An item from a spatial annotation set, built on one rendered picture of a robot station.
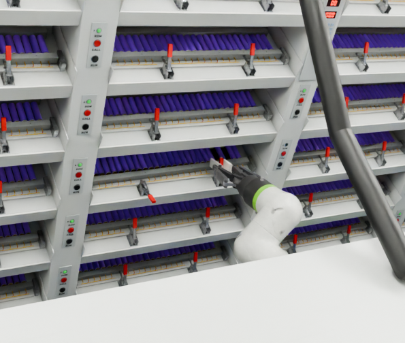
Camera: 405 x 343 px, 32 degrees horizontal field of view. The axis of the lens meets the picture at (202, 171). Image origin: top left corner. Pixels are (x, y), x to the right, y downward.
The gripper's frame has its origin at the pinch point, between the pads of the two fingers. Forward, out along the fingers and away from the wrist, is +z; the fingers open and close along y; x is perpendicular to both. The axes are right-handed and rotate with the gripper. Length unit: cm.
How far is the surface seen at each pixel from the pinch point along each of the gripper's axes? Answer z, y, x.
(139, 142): -5.5, -31.8, 12.5
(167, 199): -0.6, -18.3, -9.5
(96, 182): 3.1, -40.8, -2.4
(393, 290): -134, -66, 48
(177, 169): 3.5, -13.6, -1.6
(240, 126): -2.9, 3.7, 14.0
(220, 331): -134, -85, 48
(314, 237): 13, 57, -42
